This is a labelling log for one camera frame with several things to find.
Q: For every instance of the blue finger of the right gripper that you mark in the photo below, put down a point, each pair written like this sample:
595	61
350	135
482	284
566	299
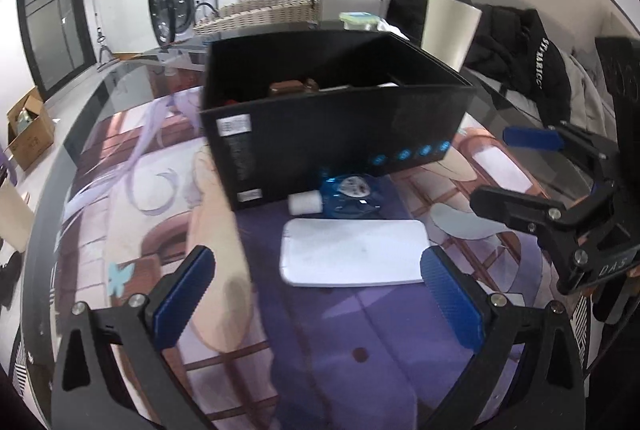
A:
529	138

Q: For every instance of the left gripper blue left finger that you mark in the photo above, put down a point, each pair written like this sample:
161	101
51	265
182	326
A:
176	296

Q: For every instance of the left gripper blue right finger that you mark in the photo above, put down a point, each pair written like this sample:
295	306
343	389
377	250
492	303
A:
457	295

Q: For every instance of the black jacket on sofa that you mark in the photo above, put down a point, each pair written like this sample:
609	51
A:
508	45

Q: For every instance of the cream steel travel tumbler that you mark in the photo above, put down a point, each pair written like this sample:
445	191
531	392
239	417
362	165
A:
449	29

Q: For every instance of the white flat power bank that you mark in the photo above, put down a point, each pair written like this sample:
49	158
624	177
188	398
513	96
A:
352	253

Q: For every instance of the small white cylinder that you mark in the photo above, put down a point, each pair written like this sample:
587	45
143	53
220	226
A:
307	203

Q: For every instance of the beige trash bin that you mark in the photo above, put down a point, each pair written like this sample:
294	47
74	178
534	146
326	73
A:
16	218

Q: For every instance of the green white wipes pack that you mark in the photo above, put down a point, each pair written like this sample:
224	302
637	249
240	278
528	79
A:
362	21

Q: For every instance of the black open cardboard box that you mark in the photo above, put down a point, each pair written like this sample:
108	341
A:
384	106

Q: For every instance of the brown cardboard box on floor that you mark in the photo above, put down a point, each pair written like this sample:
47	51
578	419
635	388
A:
30	129

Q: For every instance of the brown object inside box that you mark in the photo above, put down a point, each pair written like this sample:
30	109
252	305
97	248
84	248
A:
292	87

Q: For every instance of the floor mop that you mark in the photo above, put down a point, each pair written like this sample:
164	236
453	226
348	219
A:
106	58

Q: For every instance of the white wicker basket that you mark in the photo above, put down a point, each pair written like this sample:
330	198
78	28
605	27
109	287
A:
248	13

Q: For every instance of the black framed glass door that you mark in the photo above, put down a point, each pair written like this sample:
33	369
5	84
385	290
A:
56	40

